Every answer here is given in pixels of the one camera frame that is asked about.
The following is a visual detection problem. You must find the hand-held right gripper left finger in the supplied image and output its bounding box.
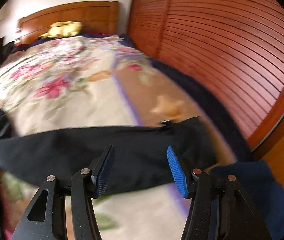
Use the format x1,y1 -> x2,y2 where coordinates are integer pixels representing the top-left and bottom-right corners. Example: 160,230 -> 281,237
12,144 -> 115,240

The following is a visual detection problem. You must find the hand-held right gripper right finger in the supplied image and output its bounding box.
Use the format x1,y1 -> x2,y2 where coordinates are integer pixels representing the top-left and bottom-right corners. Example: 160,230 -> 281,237
166,145 -> 273,240

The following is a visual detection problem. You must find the black garment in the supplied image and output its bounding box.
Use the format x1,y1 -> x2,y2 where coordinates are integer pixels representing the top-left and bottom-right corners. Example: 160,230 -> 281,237
0,102 -> 218,189

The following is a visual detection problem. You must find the floral blanket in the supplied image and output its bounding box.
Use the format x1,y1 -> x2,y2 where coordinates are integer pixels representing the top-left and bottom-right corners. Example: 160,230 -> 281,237
0,36 -> 237,240

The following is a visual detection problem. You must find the navy bed sheet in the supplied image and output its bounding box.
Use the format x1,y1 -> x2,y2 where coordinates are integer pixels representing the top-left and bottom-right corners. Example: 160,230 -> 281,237
10,32 -> 284,233

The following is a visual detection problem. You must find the wooden louvred wardrobe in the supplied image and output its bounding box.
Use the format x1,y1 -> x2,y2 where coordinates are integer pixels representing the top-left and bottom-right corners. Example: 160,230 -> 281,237
127,0 -> 284,150

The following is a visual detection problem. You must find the yellow plush toy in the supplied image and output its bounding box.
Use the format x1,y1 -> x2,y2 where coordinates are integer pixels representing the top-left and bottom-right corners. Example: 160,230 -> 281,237
40,21 -> 82,39

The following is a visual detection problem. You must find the wooden bed headboard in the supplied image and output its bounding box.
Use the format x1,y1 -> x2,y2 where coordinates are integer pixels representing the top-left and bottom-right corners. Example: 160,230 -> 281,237
17,1 -> 119,46

